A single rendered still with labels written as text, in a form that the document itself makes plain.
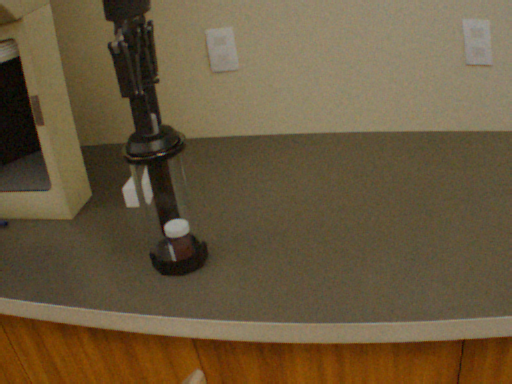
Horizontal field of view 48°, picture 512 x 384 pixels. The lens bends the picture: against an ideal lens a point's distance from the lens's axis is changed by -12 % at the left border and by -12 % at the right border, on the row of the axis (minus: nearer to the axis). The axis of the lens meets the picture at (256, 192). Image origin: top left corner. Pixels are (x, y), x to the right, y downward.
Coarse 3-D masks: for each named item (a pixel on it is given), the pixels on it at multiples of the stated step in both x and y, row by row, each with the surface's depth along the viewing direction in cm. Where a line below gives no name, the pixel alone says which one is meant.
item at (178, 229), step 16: (176, 144) 101; (176, 160) 102; (144, 176) 101; (160, 176) 101; (176, 176) 103; (144, 192) 103; (160, 192) 102; (176, 192) 104; (144, 208) 105; (160, 208) 104; (176, 208) 104; (192, 208) 108; (144, 224) 108; (160, 224) 105; (176, 224) 105; (192, 224) 108; (160, 240) 107; (176, 240) 107; (192, 240) 108; (160, 256) 109; (176, 256) 108
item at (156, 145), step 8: (152, 120) 101; (160, 128) 104; (168, 128) 103; (136, 136) 102; (144, 136) 102; (152, 136) 101; (160, 136) 101; (168, 136) 101; (176, 136) 102; (128, 144) 101; (136, 144) 100; (144, 144) 99; (152, 144) 99; (160, 144) 100; (168, 144) 100; (136, 152) 100; (144, 152) 99; (152, 152) 100
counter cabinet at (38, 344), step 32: (0, 320) 118; (32, 320) 114; (0, 352) 124; (32, 352) 120; (64, 352) 116; (96, 352) 113; (128, 352) 111; (160, 352) 108; (192, 352) 106; (224, 352) 104; (256, 352) 103; (288, 352) 101; (320, 352) 99; (352, 352) 98; (384, 352) 97; (416, 352) 95; (448, 352) 94; (480, 352) 93
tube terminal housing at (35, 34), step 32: (32, 0) 115; (0, 32) 115; (32, 32) 116; (32, 64) 117; (64, 96) 130; (64, 128) 131; (64, 160) 131; (0, 192) 136; (32, 192) 133; (64, 192) 131
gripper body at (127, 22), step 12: (108, 0) 89; (120, 0) 88; (132, 0) 89; (144, 0) 90; (108, 12) 90; (120, 12) 89; (132, 12) 90; (144, 12) 91; (120, 24) 90; (132, 24) 92; (132, 36) 93
